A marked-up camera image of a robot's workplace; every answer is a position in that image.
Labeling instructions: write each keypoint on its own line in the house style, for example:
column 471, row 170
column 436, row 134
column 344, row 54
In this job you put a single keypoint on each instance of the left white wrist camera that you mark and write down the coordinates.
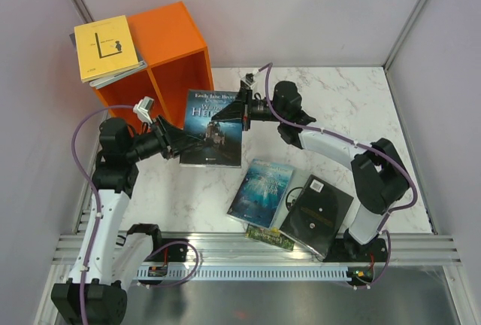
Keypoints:
column 142, row 110

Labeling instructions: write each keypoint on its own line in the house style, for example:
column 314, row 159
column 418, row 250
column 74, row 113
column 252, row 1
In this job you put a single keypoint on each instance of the white slotted cable duct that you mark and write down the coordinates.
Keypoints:
column 253, row 273

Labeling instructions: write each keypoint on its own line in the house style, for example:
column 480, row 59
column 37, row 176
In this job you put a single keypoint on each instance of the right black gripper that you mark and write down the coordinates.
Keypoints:
column 239, row 110

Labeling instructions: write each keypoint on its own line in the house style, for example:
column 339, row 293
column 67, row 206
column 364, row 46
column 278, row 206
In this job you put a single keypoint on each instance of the black book with barcode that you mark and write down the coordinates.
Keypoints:
column 316, row 216

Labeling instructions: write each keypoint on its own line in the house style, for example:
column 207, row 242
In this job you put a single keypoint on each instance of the aluminium rail frame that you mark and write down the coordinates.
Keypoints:
column 191, row 200

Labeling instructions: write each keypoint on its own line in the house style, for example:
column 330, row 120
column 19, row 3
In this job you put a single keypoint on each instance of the purple galaxy Crusoe book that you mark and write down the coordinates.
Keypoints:
column 116, row 78

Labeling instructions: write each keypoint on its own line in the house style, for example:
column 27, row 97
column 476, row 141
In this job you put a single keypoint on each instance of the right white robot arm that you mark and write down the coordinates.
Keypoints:
column 379, row 175

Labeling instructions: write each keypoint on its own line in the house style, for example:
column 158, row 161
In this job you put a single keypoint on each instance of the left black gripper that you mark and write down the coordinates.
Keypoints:
column 173, row 141

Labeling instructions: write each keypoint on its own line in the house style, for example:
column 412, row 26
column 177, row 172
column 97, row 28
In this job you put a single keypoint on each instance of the green garden book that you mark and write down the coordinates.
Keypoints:
column 268, row 237

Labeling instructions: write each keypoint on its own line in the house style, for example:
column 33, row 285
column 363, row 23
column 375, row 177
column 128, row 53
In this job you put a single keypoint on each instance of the dark Wuthering Heights book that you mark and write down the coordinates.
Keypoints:
column 220, row 141

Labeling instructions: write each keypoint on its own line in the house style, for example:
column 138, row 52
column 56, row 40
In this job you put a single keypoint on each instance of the yellow book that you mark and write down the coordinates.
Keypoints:
column 119, row 23

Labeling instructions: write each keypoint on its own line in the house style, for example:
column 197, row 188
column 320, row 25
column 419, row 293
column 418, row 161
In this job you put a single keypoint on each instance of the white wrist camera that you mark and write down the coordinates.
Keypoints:
column 142, row 110
column 248, row 81

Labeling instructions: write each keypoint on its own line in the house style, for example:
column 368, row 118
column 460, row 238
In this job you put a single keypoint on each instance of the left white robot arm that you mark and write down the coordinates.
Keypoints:
column 97, row 285

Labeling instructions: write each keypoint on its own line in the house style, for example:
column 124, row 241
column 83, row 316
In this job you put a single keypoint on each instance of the teal Jules Verne book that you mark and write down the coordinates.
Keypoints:
column 258, row 198

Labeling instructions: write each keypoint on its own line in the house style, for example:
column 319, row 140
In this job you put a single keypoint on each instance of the orange wooden shelf box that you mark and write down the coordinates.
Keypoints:
column 177, row 61

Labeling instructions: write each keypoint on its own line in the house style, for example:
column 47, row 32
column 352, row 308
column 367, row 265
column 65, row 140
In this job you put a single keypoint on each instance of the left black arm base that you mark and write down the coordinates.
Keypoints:
column 173, row 250

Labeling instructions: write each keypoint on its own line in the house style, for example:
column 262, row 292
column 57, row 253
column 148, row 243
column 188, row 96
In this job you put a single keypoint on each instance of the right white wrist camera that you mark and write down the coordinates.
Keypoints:
column 248, row 81

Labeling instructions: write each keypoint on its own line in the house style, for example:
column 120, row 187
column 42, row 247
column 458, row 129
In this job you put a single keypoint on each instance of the pale Great Gatsby book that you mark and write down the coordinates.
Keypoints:
column 295, row 186

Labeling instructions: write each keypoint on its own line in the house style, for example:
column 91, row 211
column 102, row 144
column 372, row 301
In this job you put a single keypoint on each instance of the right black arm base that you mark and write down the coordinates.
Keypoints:
column 342, row 251

